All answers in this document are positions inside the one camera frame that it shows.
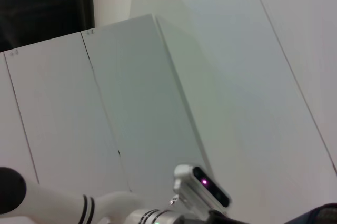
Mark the dark teal insulated lunch bag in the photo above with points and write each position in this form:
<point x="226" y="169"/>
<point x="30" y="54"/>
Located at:
<point x="321" y="213"/>

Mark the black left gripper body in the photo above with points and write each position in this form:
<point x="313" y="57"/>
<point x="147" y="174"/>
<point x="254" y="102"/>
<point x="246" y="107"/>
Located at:
<point x="219" y="218"/>

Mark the white labelled partition panel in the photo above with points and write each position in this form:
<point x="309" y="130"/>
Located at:
<point x="58" y="102"/>
<point x="144" y="89"/>

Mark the black background panel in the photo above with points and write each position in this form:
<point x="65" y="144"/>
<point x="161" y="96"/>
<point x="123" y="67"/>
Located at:
<point x="39" y="2"/>

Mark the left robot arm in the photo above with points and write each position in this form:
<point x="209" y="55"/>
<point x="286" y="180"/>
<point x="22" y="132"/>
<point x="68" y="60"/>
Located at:
<point x="52" y="200"/>

